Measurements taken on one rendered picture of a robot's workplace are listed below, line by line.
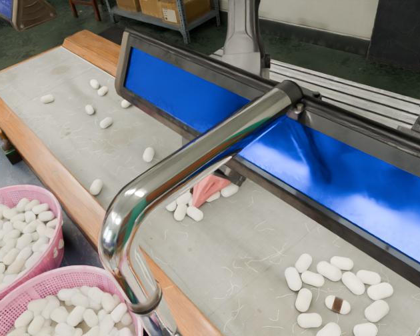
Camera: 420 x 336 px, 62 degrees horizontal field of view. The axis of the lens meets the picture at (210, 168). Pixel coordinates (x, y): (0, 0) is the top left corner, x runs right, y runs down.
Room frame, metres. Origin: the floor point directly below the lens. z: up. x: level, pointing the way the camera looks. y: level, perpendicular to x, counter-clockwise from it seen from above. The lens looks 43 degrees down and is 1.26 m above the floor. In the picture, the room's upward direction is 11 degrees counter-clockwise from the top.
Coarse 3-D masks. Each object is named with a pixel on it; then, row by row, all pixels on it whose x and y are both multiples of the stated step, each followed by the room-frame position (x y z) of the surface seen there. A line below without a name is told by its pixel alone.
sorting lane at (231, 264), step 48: (0, 96) 1.06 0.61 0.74; (96, 96) 0.94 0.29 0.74; (48, 144) 0.75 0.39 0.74; (96, 144) 0.71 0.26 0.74; (144, 144) 0.67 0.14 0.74; (240, 192) 0.46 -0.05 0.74; (144, 240) 0.39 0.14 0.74; (192, 240) 0.37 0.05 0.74; (240, 240) 0.35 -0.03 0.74; (288, 240) 0.33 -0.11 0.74; (336, 240) 0.32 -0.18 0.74; (192, 288) 0.28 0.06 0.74; (240, 288) 0.27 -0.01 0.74; (288, 288) 0.25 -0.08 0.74; (336, 288) 0.24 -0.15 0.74
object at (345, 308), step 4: (328, 296) 0.22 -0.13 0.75; (332, 296) 0.22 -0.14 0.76; (328, 300) 0.21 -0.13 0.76; (332, 300) 0.21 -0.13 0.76; (344, 300) 0.21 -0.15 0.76; (328, 304) 0.21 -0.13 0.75; (332, 304) 0.21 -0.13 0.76; (344, 304) 0.20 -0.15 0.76; (348, 304) 0.20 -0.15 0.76; (344, 308) 0.20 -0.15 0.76; (348, 308) 0.20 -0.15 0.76; (340, 312) 0.20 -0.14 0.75; (344, 312) 0.20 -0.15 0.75; (348, 312) 0.20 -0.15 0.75
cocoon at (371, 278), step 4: (360, 272) 0.25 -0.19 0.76; (364, 272) 0.24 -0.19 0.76; (368, 272) 0.24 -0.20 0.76; (372, 272) 0.24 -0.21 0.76; (360, 276) 0.24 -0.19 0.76; (364, 276) 0.24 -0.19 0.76; (368, 276) 0.24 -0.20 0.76; (372, 276) 0.24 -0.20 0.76; (376, 276) 0.24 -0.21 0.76; (360, 280) 0.24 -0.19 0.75; (364, 280) 0.23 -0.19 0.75; (368, 280) 0.23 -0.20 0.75; (372, 280) 0.23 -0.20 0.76; (376, 280) 0.23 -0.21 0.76; (380, 280) 0.23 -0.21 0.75; (372, 284) 0.23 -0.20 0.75; (376, 284) 0.23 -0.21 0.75
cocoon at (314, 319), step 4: (300, 316) 0.20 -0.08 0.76; (304, 316) 0.20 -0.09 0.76; (308, 316) 0.20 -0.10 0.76; (312, 316) 0.20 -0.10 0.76; (316, 316) 0.20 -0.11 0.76; (320, 316) 0.20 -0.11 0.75; (300, 320) 0.20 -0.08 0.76; (304, 320) 0.19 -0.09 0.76; (308, 320) 0.19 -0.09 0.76; (312, 320) 0.19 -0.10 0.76; (316, 320) 0.19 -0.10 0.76; (320, 320) 0.19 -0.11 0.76; (300, 324) 0.19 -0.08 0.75; (304, 324) 0.19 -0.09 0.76; (308, 324) 0.19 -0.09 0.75; (312, 324) 0.19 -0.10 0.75; (316, 324) 0.19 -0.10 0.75; (320, 324) 0.19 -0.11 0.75
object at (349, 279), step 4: (348, 272) 0.25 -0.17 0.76; (344, 276) 0.24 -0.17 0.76; (348, 276) 0.24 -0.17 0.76; (352, 276) 0.24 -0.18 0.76; (344, 280) 0.24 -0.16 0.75; (348, 280) 0.24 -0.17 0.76; (352, 280) 0.24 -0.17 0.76; (356, 280) 0.23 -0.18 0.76; (348, 284) 0.23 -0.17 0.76; (352, 284) 0.23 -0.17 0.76; (356, 284) 0.23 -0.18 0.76; (360, 284) 0.23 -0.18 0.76; (352, 288) 0.23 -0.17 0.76; (356, 288) 0.22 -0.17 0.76; (360, 288) 0.22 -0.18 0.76; (364, 288) 0.22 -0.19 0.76; (356, 292) 0.22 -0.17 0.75; (360, 292) 0.22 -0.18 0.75
